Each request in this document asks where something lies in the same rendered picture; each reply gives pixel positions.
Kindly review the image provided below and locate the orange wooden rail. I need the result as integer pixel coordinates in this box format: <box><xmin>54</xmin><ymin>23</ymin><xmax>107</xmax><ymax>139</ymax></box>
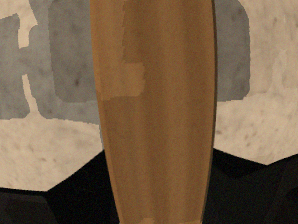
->
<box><xmin>89</xmin><ymin>0</ymin><xmax>218</xmax><ymax>224</ymax></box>

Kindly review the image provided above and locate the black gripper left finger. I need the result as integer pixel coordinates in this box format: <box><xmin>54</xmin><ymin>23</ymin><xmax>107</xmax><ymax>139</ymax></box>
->
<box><xmin>0</xmin><ymin>149</ymin><xmax>120</xmax><ymax>224</ymax></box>

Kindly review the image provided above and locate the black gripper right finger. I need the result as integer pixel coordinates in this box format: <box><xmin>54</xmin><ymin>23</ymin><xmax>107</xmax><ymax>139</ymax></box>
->
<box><xmin>202</xmin><ymin>148</ymin><xmax>298</xmax><ymax>224</ymax></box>

